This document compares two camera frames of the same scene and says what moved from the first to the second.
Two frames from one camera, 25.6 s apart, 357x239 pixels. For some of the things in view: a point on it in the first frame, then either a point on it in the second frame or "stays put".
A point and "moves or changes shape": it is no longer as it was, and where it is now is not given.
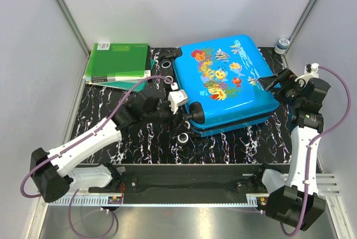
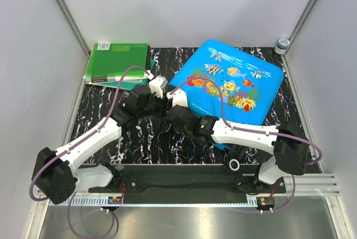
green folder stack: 119,59 stays put
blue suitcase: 222,77 moves or changes shape
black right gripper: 285,78 to 175,129
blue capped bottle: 281,45 stays put
